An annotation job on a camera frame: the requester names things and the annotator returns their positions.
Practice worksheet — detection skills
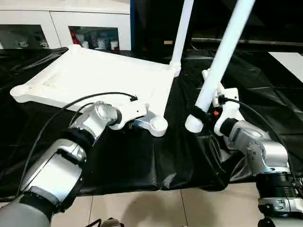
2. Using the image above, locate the black case with yellow label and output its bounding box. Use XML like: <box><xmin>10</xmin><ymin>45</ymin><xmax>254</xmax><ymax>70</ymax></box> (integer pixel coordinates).
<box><xmin>130</xmin><ymin>0</ymin><xmax>197</xmax><ymax>57</ymax></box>

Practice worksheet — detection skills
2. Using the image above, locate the white flat board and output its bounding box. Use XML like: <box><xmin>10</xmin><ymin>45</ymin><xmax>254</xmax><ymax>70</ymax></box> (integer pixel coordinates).
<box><xmin>268</xmin><ymin>51</ymin><xmax>303</xmax><ymax>83</ymax></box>

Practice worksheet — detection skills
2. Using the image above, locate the black mat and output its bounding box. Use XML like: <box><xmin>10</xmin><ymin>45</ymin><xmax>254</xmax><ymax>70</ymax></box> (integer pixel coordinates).
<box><xmin>0</xmin><ymin>46</ymin><xmax>303</xmax><ymax>197</ymax></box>

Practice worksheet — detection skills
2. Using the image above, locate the silver metal bar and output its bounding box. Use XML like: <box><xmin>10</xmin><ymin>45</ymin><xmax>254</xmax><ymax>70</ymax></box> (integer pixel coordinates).
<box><xmin>191</xmin><ymin>37</ymin><xmax>303</xmax><ymax>47</ymax></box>

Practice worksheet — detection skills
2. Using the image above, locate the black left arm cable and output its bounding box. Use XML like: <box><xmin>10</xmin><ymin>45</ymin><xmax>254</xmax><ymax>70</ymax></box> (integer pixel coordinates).
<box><xmin>14</xmin><ymin>92</ymin><xmax>139</xmax><ymax>197</ymax></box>

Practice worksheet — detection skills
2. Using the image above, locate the white cabinet with windows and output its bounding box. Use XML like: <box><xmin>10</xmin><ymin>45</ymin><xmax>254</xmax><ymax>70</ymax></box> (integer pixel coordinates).
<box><xmin>0</xmin><ymin>0</ymin><xmax>132</xmax><ymax>51</ymax></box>

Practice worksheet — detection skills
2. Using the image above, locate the white plastic table top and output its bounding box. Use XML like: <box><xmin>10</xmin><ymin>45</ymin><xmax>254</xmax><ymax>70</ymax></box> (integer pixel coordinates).
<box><xmin>9</xmin><ymin>44</ymin><xmax>182</xmax><ymax>138</ymax></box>

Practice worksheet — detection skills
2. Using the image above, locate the white plastic table leg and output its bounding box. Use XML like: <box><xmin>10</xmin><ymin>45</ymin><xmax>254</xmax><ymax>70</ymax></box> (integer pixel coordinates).
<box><xmin>185</xmin><ymin>0</ymin><xmax>256</xmax><ymax>134</ymax></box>
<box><xmin>168</xmin><ymin>0</ymin><xmax>195</xmax><ymax>78</ymax></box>

